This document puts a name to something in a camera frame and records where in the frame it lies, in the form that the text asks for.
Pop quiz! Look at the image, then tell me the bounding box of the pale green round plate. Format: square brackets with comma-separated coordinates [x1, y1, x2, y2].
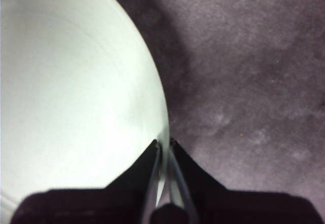
[0, 0, 170, 224]

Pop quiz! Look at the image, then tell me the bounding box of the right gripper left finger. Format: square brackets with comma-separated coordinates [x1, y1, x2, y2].
[10, 139, 161, 224]

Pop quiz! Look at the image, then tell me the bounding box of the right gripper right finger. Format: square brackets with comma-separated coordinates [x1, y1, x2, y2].
[168, 137, 325, 224]

